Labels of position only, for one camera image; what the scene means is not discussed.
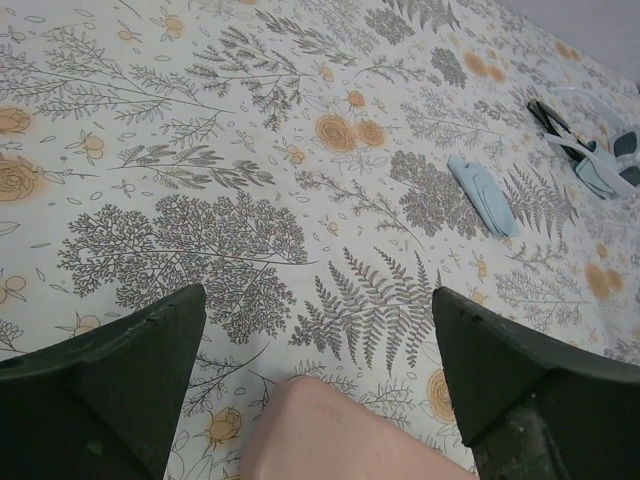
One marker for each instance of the black sunglasses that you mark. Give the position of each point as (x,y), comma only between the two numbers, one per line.
(549,119)

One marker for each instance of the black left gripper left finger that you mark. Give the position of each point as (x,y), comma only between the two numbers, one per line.
(104,405)

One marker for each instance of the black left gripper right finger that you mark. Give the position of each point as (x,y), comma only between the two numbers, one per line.
(530,406)

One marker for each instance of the white frame sunglasses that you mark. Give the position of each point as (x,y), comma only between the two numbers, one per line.
(609,172)

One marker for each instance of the pink glasses case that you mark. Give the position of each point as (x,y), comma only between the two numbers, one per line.
(309,430)

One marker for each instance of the floral tablecloth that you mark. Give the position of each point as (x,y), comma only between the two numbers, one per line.
(291,157)

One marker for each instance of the light blue cleaning cloth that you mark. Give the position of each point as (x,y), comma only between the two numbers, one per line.
(485,195)

